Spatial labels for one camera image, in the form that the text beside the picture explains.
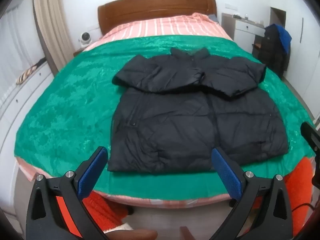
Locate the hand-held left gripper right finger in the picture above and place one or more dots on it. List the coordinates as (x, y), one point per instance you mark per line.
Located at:
(226, 175)

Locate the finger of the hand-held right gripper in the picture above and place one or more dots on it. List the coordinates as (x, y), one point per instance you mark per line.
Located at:
(310, 135)

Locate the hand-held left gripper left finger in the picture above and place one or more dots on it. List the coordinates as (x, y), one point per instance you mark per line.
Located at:
(91, 177)

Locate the black puffer jacket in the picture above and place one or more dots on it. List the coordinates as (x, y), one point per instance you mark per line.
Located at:
(175, 120)

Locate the person's left hand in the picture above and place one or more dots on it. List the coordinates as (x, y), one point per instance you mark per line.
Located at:
(132, 235)

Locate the green patterned blanket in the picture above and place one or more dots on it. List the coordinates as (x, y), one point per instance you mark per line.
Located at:
(70, 110)

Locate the white wardrobe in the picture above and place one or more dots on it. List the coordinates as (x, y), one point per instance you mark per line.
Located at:
(310, 55)

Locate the black coat on chair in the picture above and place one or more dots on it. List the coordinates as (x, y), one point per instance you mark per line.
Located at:
(268, 52)

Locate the blue garment on chair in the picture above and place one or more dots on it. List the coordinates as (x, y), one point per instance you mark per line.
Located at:
(283, 37)

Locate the wooden chair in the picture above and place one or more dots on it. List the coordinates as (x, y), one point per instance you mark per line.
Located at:
(256, 45)

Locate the white window bench cabinet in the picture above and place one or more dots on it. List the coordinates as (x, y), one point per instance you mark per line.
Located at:
(25, 95)

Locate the striped cushion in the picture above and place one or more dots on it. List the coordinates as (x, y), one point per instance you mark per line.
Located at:
(26, 75)

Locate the white desk with drawers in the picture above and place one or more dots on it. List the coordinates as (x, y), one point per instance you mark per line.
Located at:
(247, 28)

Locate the brown nightstand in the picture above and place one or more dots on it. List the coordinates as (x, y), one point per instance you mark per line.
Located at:
(78, 53)

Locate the dark cloth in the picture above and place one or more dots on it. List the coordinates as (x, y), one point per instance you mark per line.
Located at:
(40, 62)

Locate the white round fan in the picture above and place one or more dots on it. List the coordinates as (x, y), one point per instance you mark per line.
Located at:
(86, 38)

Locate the small black desk item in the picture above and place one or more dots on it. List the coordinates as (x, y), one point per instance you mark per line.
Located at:
(236, 16)

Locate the grey pillow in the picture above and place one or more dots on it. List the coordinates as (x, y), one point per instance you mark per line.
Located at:
(213, 18)

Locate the white sheer curtain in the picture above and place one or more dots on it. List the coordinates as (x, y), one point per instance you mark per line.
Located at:
(17, 42)

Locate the beige curtain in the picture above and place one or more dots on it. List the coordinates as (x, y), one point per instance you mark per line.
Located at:
(50, 25)

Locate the wooden bed headboard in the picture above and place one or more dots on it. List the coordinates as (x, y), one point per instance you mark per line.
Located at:
(150, 7)

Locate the white wall socket panel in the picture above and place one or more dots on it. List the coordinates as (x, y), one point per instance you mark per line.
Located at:
(230, 6)

